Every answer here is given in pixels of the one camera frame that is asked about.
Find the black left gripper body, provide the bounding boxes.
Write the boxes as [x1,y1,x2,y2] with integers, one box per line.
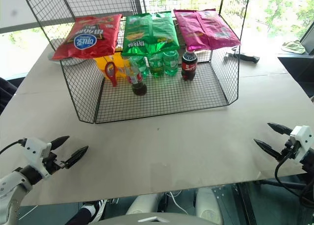
[44,150,68,176]

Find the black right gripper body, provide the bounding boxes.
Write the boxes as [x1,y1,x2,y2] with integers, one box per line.
[277,138,298,162]

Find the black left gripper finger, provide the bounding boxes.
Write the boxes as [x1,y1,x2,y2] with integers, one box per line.
[64,145,89,169]
[50,136,70,151]

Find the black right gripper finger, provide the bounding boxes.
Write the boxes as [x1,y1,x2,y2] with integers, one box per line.
[267,122,293,137]
[253,138,283,160]

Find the glass cola bottle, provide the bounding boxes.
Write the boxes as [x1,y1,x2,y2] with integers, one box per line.
[121,56,148,96]

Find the plastic cola bottle red label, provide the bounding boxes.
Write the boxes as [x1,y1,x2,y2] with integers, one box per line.
[181,48,198,82]

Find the green plastic soda bottle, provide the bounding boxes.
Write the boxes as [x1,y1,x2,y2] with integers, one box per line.
[162,50,180,77]
[147,52,165,79]
[132,55,151,79]

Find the black and white sneaker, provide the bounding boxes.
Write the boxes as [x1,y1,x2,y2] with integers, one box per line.
[80,198,109,223]

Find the dark side table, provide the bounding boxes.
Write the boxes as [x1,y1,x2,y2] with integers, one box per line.
[277,53,314,99]

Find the light green cloth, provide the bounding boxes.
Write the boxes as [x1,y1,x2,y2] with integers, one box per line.
[281,40,306,55]

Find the white robot leg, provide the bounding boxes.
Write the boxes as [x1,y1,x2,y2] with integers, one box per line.
[125,192,163,216]
[195,187,224,225]

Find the grey robot torso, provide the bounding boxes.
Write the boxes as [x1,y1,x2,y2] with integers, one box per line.
[91,211,200,225]

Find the dark monitor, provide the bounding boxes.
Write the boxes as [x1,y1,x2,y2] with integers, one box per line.
[300,20,314,56]

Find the red chip bag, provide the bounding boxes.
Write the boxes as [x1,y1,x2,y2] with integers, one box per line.
[51,13,123,60]

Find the magenta chip bag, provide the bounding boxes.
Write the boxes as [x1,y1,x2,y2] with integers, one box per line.
[173,8,211,52]
[196,9,241,50]

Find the green chip bag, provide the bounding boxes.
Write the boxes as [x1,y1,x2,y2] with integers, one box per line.
[150,10,181,54]
[121,13,154,57]

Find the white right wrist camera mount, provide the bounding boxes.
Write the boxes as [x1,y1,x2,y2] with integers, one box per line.
[289,125,314,165]

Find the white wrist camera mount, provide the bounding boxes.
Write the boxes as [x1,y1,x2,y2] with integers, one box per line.
[24,137,52,179]
[289,125,314,165]

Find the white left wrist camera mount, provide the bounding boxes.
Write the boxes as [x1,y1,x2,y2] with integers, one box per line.
[24,137,52,179]

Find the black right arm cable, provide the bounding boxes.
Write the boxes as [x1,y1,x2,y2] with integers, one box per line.
[274,150,314,200]

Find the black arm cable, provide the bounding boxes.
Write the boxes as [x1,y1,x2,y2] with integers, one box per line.
[0,139,26,155]
[274,150,314,200]

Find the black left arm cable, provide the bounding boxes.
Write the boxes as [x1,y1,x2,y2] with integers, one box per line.
[0,139,26,155]

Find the black handled tool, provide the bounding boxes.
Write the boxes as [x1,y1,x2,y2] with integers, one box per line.
[223,46,260,64]

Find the black wire mesh rack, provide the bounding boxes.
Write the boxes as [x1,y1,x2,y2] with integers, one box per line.
[20,0,251,125]

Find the white cable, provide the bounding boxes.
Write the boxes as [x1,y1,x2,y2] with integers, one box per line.
[167,189,183,212]

